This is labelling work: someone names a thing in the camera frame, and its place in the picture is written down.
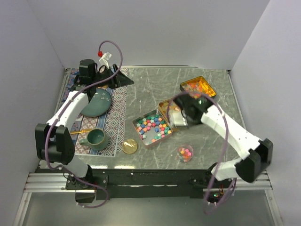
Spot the pink tin of star candies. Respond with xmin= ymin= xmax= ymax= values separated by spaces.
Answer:
xmin=132 ymin=109 xmax=173 ymax=148

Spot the teal ceramic cup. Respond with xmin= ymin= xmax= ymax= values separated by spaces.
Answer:
xmin=79 ymin=129 xmax=109 ymax=151

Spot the clear plastic ball half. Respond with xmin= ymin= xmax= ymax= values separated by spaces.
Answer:
xmin=177 ymin=144 xmax=194 ymax=163

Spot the gold tin of pastel candies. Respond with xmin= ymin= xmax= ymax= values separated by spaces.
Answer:
xmin=158 ymin=99 xmax=180 ymax=120

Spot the round gold tin lid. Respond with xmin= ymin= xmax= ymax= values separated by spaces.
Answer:
xmin=122 ymin=139 xmax=138 ymax=154

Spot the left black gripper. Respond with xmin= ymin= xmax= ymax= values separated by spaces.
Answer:
xmin=92 ymin=64 xmax=134 ymax=90

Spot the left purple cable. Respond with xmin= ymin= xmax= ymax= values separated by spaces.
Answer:
xmin=44 ymin=40 xmax=123 ymax=209

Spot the black base bar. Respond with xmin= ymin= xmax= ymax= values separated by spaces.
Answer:
xmin=65 ymin=169 xmax=233 ymax=204

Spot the patterned placemat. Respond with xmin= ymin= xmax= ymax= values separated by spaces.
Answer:
xmin=45 ymin=67 xmax=129 ymax=159

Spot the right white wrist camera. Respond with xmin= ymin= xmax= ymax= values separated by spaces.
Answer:
xmin=168 ymin=110 xmax=188 ymax=128

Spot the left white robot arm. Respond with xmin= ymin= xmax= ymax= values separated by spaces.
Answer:
xmin=35 ymin=59 xmax=134 ymax=189

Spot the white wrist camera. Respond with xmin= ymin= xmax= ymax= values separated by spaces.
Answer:
xmin=97 ymin=51 xmax=112 ymax=68
xmin=168 ymin=110 xmax=188 ymax=128

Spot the purple cable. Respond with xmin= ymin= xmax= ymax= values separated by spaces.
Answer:
xmin=166 ymin=91 xmax=237 ymax=215
xmin=44 ymin=40 xmax=123 ymax=209

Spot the gold tin of neon candies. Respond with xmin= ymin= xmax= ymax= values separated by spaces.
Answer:
xmin=180 ymin=76 xmax=216 ymax=98

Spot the gold spoon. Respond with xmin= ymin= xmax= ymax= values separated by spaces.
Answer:
xmin=70 ymin=129 xmax=93 ymax=135

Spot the teal ceramic plate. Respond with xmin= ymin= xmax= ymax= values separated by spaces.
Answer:
xmin=80 ymin=88 xmax=112 ymax=117

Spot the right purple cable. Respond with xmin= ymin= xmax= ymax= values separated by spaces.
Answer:
xmin=166 ymin=91 xmax=237 ymax=215

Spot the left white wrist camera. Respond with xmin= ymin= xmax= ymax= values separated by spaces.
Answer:
xmin=97 ymin=51 xmax=112 ymax=68

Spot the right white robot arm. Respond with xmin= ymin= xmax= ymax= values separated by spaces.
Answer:
xmin=167 ymin=92 xmax=273 ymax=188

